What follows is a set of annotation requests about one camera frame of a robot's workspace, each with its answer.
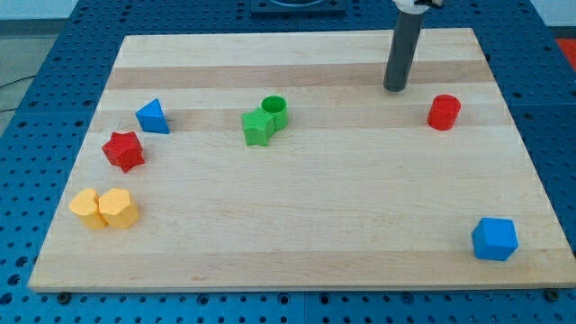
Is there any blue cube block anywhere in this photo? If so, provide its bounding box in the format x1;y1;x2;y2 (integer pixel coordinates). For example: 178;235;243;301
472;217;519;261

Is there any light wooden board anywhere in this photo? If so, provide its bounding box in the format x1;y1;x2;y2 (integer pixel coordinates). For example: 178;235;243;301
29;28;575;293

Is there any green star block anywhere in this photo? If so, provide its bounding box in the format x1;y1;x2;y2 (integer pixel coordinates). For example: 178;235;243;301
241;108;275;147

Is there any green cylinder block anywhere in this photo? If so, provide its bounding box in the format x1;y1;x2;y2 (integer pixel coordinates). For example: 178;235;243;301
260;95;289;131

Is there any blue triangle block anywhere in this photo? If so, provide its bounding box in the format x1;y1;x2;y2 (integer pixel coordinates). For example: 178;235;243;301
135;98;170;134

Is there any red cylinder block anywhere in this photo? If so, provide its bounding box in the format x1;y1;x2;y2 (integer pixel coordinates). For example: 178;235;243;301
427;94;461;131

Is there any red star block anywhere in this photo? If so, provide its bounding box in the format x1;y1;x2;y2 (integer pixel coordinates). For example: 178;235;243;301
102;131;145;173

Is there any yellow hexagon block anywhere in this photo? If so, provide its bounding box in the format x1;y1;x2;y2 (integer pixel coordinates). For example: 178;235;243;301
99;188;140;229

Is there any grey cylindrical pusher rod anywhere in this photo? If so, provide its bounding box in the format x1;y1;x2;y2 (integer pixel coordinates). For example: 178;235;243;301
382;12;424;93

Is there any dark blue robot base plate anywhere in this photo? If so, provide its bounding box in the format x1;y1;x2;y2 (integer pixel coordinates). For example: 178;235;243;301
248;0;347;16

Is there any white rod mount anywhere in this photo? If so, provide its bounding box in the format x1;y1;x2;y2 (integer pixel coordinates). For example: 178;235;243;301
392;0;445;14

